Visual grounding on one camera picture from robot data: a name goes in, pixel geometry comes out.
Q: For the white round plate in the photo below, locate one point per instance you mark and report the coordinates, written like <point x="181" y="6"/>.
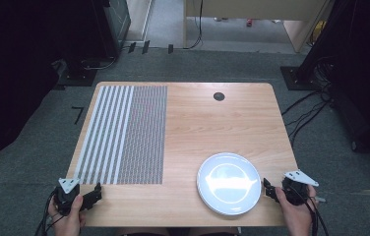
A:
<point x="229" y="183"/>

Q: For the small red object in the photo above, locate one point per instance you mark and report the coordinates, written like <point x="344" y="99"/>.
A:
<point x="249" y="22"/>

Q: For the grey striped placemat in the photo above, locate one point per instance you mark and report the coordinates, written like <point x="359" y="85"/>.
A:
<point x="124" y="134"/>

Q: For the dark equipment cabinet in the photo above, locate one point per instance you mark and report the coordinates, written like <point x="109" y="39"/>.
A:
<point x="118" y="24"/>

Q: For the black tape corner mark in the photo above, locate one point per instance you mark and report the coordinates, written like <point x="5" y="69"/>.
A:
<point x="79" y="113"/>

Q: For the black stand with base plate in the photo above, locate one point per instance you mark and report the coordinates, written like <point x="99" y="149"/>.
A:
<point x="76" y="73"/>
<point x="299" y="77"/>

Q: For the black tape strip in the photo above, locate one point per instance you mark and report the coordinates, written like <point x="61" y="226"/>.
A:
<point x="145" y="47"/>
<point x="170" y="48"/>
<point x="132" y="47"/>

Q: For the person's right hand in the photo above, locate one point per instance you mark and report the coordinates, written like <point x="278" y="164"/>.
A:
<point x="294" y="214"/>

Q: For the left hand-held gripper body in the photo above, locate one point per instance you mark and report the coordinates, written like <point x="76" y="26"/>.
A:
<point x="64" y="199"/>

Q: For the yellow object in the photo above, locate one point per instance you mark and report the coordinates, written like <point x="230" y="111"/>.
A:
<point x="319" y="30"/>

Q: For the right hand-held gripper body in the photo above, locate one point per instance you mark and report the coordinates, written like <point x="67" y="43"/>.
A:
<point x="294" y="191"/>

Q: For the light wooden desk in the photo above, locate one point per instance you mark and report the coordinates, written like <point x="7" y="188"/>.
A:
<point x="255" y="8"/>

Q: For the person's left hand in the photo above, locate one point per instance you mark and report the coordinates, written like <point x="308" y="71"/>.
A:
<point x="69" y="221"/>

